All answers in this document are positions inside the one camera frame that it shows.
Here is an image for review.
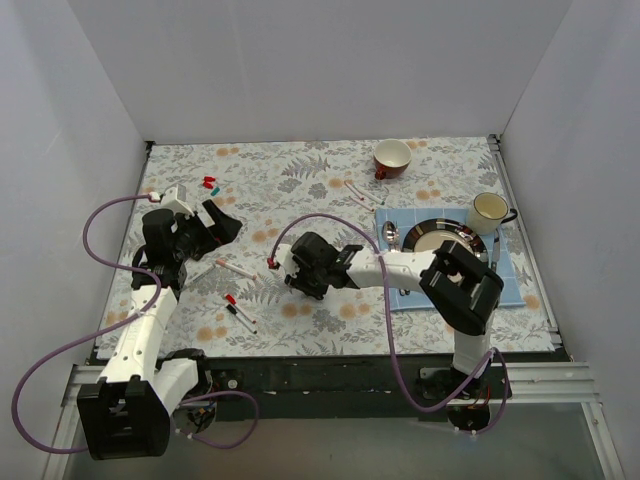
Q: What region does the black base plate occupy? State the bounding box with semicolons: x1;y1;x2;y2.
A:
154;354;506;421

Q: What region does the teal cap marker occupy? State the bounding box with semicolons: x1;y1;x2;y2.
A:
358;187;385;205

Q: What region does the red and white bowl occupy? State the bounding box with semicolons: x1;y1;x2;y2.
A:
373;139;412;180

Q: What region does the table knife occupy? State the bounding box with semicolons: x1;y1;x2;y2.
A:
490;230;501;272

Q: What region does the purple cable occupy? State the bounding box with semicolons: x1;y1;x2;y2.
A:
267;213;511;435
10;192;260;454

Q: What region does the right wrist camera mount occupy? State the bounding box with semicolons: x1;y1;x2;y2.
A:
267;244;299;274

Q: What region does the blue cap whiteboard marker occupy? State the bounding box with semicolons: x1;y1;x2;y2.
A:
349;196;375;212

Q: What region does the cream enamel mug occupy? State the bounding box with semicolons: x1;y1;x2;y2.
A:
465;192;519;235

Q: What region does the metal spoon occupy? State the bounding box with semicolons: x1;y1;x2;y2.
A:
383;221;399;251

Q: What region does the long red eraser-cap marker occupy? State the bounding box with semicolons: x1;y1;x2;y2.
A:
225;294;257;325

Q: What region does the dark rimmed plate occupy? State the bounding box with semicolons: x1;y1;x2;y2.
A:
402;218;489;263

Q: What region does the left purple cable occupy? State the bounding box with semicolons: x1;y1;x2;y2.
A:
10;192;260;454

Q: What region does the blue checked cloth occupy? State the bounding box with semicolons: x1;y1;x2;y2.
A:
375;207;525;308

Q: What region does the floral patterned table mat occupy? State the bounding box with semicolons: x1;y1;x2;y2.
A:
97;135;564;360

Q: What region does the black cap thin marker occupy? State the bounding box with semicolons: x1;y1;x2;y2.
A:
225;304;257;335

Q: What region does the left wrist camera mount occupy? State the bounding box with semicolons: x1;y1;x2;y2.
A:
149;184;195;217

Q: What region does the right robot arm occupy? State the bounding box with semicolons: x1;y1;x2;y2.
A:
266;213;504;398

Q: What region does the grey tip white marker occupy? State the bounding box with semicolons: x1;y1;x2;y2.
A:
182;265;215;290

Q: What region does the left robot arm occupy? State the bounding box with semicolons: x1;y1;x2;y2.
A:
77;195;218;460

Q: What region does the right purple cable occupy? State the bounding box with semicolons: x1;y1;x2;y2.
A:
267;213;511;435

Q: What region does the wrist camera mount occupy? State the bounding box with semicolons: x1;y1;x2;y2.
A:
267;244;299;274
149;184;195;217

